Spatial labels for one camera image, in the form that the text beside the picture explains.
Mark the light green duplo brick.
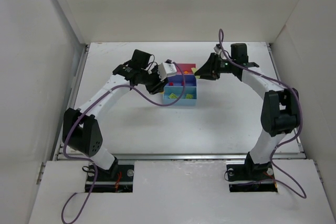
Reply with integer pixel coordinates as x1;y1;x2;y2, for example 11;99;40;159
185;94;193;99
191;68;200;79
169;93;178;99

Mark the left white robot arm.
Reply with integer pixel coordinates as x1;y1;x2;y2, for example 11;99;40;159
62;49;176;179

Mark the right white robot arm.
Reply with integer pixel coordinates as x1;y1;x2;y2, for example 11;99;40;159
194;43;300;182

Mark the light blue container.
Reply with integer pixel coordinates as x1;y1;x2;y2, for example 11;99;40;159
162;86;197;106

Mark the dark blue container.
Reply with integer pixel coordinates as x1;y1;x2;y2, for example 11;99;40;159
166;74;197;87

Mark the pink container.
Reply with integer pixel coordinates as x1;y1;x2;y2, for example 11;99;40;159
174;63;196;75

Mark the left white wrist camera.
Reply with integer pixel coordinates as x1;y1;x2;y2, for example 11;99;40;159
157;60;177;81

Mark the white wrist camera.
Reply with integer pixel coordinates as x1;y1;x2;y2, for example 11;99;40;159
214;44;222;55
157;60;177;81

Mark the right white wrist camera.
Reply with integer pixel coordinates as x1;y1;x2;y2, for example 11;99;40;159
214;44;222;55

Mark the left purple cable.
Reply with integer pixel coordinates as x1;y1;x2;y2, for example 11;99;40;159
60;62;187;223

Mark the purple cable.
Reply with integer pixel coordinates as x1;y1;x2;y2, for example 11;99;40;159
60;62;187;223
218;28;307;199

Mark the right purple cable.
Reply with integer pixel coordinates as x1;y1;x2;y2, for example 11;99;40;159
218;28;307;199

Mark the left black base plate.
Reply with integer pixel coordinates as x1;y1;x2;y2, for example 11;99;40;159
92;164;134;193

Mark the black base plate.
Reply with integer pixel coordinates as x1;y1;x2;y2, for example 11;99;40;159
224;163;278;193
92;164;134;193

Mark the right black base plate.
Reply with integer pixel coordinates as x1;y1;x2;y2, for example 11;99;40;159
224;163;278;193

